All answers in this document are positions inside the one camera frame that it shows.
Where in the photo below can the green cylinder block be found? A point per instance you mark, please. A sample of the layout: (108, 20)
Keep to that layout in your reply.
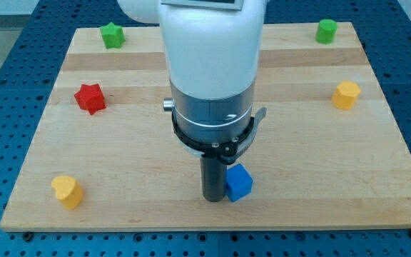
(326, 30)

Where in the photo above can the blue cube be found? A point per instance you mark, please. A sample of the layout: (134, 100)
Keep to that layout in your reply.
(239, 183)

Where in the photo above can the yellow hexagon block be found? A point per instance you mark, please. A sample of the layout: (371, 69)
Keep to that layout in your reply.
(345, 95)

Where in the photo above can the green star block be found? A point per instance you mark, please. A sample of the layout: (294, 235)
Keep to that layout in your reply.
(112, 35)

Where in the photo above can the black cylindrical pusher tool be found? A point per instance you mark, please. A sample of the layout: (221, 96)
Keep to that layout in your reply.
(213, 179)

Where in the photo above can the yellow heart block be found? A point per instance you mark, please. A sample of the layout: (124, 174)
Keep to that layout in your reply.
(68, 191)

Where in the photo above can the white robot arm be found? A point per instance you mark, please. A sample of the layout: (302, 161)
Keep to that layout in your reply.
(212, 50)

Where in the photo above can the red star block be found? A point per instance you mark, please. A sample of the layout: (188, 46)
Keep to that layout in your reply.
(90, 98)

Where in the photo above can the wooden board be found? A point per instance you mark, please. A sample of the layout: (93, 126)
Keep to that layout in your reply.
(314, 167)

